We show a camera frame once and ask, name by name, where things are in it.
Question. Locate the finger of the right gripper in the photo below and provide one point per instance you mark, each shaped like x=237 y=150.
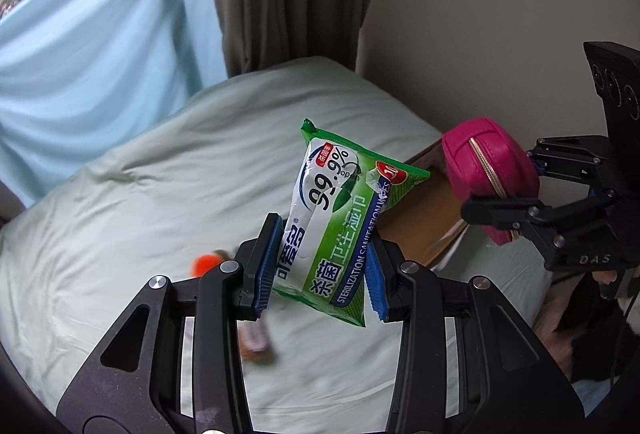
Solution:
x=529 y=217
x=578 y=159

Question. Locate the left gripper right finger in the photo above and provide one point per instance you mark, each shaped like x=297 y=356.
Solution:
x=468 y=362

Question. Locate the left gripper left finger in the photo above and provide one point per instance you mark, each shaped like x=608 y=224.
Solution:
x=170 y=363

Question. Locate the pink zippered pouch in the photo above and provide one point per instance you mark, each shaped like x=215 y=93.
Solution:
x=483 y=159

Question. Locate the clear packaged brown item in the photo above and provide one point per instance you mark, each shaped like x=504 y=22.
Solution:
x=254 y=341

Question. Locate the grey plush toy orange tuft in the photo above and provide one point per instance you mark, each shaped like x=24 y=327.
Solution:
x=208 y=261

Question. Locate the green wet wipes pack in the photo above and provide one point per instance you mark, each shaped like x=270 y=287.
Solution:
x=340 y=192

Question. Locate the cardboard box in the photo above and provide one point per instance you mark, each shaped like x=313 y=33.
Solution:
x=426 y=222

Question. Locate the pale green bed sheet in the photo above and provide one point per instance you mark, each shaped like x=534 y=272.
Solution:
x=205 y=180

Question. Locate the light blue window cloth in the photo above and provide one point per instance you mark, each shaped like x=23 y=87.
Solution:
x=80 y=77

